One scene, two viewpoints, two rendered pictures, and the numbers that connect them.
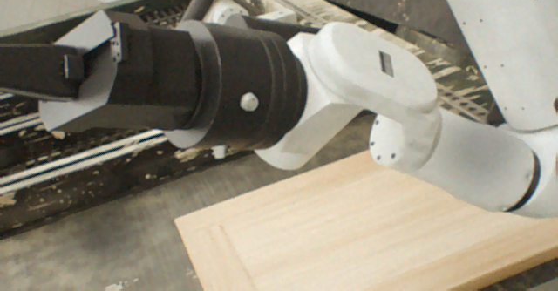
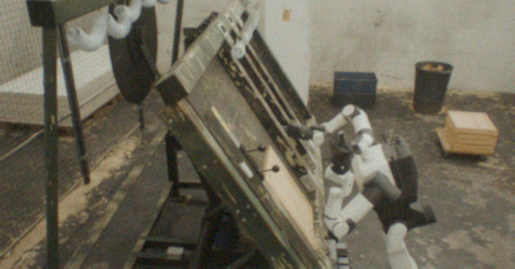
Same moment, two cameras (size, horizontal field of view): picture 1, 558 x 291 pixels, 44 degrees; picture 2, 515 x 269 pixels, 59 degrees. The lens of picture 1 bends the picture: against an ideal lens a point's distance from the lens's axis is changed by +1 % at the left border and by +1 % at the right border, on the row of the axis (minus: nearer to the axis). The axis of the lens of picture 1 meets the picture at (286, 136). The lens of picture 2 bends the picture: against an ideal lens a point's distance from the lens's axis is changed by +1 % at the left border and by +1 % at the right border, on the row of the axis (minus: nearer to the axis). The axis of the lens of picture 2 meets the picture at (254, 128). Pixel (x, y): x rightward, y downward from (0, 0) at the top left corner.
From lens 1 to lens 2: 1.61 m
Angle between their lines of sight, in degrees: 10
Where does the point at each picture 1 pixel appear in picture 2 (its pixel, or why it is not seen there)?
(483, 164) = (335, 208)
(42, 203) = (256, 105)
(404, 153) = (335, 193)
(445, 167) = (333, 201)
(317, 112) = (340, 177)
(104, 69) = (344, 148)
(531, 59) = (355, 210)
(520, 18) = (361, 206)
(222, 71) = (346, 163)
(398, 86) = (348, 188)
